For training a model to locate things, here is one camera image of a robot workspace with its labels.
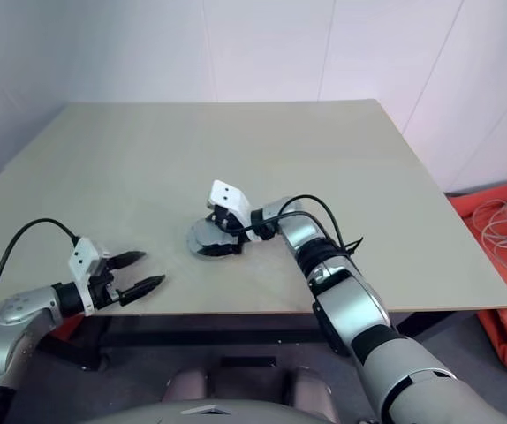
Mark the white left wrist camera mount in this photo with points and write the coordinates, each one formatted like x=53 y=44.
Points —
x=83 y=256

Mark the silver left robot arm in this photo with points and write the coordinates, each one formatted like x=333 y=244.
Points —
x=19 y=318

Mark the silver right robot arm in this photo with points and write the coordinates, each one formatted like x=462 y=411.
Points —
x=355 y=305

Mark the silver robot torso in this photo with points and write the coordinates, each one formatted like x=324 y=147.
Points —
x=200 y=415

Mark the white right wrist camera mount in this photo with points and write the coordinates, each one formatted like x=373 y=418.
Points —
x=229 y=194

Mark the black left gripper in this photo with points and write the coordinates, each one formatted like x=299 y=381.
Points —
x=101 y=287

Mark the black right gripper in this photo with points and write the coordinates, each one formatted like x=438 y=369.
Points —
x=229 y=223

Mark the dark rounded cylinder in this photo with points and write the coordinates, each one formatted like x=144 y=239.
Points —
x=312 y=393
x=186 y=385

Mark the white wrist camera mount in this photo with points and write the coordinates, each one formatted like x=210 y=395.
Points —
x=229 y=194
x=83 y=256

